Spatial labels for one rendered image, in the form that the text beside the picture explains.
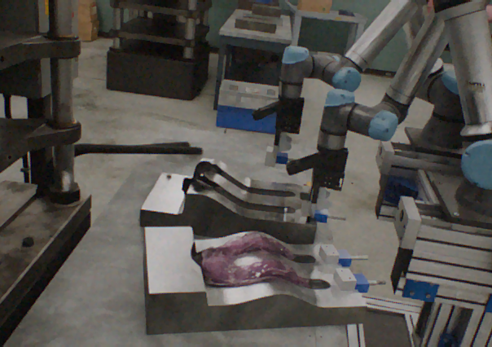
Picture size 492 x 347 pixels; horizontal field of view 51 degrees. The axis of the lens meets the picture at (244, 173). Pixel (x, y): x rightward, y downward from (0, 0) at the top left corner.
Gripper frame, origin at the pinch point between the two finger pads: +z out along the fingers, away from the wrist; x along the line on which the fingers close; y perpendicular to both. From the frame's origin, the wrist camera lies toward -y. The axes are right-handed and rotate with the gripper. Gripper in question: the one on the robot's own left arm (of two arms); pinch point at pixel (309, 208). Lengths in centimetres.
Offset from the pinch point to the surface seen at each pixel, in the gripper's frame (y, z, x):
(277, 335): -6.6, 10.4, -43.2
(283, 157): -8.9, -3.8, 26.9
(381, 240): 66, 91, 150
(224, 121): -55, 85, 318
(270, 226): -10.5, 4.0, -6.9
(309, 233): 0.6, 4.1, -6.9
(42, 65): -85, -27, 14
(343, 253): 9.1, 3.5, -16.1
